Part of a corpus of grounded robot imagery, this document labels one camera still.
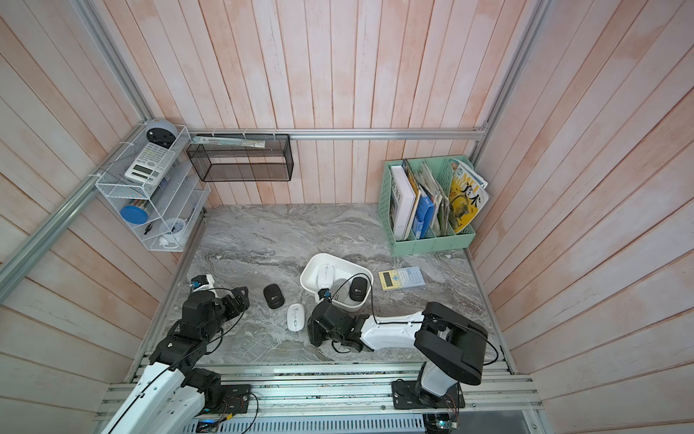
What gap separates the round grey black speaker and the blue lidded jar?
22 centimetres

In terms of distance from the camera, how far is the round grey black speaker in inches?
32.0

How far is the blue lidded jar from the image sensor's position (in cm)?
78

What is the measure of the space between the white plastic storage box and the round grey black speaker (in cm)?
60

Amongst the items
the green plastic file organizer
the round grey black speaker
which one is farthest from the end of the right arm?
the round grey black speaker

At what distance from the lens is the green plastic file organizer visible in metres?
0.95

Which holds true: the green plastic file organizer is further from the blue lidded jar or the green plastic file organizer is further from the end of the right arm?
the blue lidded jar
